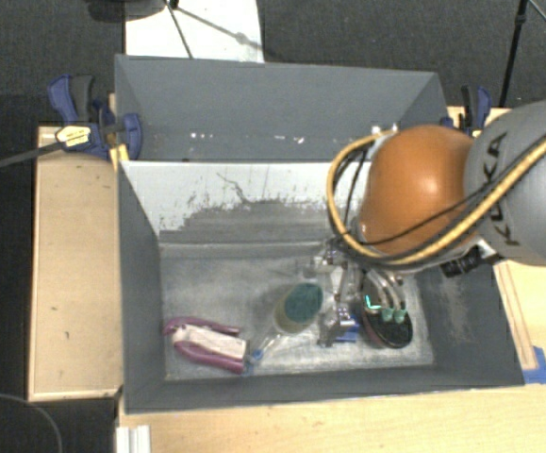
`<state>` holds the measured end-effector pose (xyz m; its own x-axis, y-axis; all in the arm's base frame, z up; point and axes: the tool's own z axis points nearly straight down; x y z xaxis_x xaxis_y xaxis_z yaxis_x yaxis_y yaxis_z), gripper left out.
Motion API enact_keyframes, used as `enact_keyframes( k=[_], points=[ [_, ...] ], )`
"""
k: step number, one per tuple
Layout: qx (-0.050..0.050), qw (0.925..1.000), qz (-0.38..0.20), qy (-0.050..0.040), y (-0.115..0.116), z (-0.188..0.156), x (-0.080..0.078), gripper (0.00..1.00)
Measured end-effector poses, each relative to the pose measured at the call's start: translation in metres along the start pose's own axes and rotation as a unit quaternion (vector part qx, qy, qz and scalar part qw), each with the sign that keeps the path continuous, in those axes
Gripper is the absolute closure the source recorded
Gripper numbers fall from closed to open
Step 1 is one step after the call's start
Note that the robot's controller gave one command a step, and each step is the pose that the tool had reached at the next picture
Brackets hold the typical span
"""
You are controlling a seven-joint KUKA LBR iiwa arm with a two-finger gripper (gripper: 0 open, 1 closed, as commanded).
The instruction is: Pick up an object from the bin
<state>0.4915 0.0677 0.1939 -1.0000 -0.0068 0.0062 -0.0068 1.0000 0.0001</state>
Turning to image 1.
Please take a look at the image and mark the green and yellow round sponge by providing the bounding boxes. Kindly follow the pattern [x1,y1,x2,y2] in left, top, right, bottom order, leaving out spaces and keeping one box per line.
[273,281,326,337]

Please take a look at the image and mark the purple-handled pliers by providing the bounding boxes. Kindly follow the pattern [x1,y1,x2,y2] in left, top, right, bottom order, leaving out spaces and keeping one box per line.
[161,315,260,376]

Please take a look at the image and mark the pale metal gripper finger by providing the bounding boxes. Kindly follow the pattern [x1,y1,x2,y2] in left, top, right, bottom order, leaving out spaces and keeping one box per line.
[336,303,357,329]
[318,310,339,349]

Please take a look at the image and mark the pale wood board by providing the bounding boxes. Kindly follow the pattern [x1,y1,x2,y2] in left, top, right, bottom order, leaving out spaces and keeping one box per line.
[26,125,125,403]

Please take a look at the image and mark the grey metal bin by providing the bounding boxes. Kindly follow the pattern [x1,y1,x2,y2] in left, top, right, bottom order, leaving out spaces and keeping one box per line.
[113,54,526,415]

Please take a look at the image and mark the black and dark red disc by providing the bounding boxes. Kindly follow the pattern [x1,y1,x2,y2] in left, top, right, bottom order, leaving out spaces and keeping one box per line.
[359,299,415,350]

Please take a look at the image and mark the black cylinder on white bracket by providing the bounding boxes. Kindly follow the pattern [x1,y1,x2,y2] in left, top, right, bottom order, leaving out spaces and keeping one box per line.
[439,244,499,278]

